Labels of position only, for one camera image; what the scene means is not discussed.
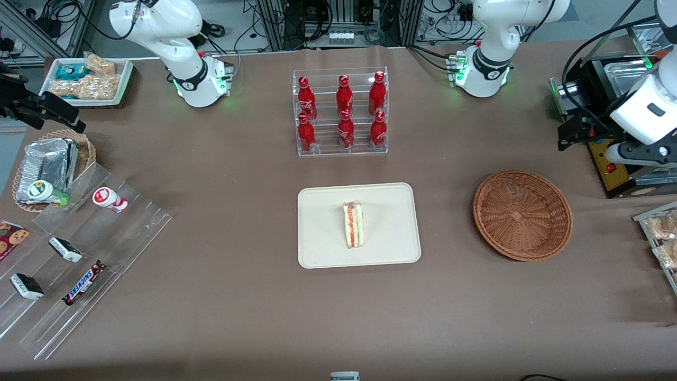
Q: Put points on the aluminium equipment frame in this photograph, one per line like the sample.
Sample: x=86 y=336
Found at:
x=275 y=21

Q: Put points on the Snickers chocolate bar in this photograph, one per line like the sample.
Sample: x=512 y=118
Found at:
x=84 y=283

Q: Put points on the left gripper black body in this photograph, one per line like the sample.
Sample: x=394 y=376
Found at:
x=593 y=128

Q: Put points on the clear acrylic bottle rack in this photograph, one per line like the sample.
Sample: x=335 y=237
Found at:
x=321 y=106

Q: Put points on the beige rectangular tray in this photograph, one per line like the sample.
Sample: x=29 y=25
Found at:
x=322 y=233

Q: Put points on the large bag of puffed snacks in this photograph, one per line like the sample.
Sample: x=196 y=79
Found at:
x=90 y=87

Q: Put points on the triangle sandwich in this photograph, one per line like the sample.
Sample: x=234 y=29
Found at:
x=353 y=227

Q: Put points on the small bag of puffed snacks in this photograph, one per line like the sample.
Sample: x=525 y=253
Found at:
x=100 y=64

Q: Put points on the black food warmer machine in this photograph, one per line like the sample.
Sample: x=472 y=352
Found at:
x=616 y=180

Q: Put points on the black white snack bar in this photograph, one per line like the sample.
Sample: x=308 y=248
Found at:
x=27 y=286
x=66 y=250

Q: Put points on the red skewered food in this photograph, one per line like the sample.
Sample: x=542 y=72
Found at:
x=665 y=54

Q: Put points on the clear bag of rice crackers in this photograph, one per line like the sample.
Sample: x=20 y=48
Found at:
x=669 y=256
x=665 y=227

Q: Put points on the brown round wicker basket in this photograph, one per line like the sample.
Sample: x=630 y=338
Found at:
x=523 y=217

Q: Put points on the white power strip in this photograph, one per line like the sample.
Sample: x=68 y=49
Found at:
x=341 y=37

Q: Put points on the grey device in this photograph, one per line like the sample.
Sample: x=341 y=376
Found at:
x=345 y=377

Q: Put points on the red white yogurt bottle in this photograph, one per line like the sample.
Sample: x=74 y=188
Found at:
x=106 y=197

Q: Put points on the small paper-lined wicker basket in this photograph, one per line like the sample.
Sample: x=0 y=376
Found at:
x=87 y=153

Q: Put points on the steel food pan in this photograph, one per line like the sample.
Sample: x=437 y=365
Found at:
x=619 y=74

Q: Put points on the clear acrylic stepped display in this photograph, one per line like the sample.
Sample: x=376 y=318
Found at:
x=132 y=233

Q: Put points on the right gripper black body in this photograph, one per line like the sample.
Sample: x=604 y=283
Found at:
x=15 y=98

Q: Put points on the red cola bottle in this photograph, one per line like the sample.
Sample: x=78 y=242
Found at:
x=346 y=132
x=345 y=98
x=307 y=100
x=378 y=132
x=307 y=135
x=377 y=95

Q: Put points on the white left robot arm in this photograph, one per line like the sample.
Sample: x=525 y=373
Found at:
x=497 y=32

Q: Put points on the teal snack packet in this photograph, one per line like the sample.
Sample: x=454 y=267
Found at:
x=71 y=72

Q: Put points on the chocolate chip cookie package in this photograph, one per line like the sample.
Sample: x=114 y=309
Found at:
x=13 y=238

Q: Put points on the silver foil bag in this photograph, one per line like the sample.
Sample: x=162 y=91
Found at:
x=47 y=164

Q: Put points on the white snack tray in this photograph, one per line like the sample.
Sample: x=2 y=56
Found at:
x=127 y=74

